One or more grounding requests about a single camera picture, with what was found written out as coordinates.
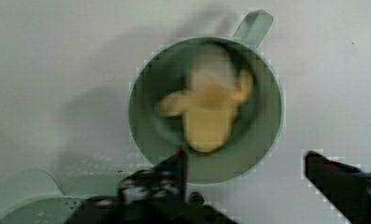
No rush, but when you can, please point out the green perforated colander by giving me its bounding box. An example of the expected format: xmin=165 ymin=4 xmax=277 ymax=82
xmin=0 ymin=169 xmax=125 ymax=224

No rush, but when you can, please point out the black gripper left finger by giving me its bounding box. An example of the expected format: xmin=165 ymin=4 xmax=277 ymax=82
xmin=64 ymin=147 xmax=236 ymax=224

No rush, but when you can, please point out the green mug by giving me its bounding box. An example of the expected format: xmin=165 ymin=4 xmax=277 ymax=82
xmin=128 ymin=10 xmax=283 ymax=185

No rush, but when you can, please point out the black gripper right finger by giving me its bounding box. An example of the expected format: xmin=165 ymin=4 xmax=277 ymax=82
xmin=304 ymin=150 xmax=371 ymax=224

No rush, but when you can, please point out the yellow plush peeled banana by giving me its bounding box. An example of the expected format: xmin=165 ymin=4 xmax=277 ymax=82
xmin=156 ymin=44 xmax=253 ymax=153

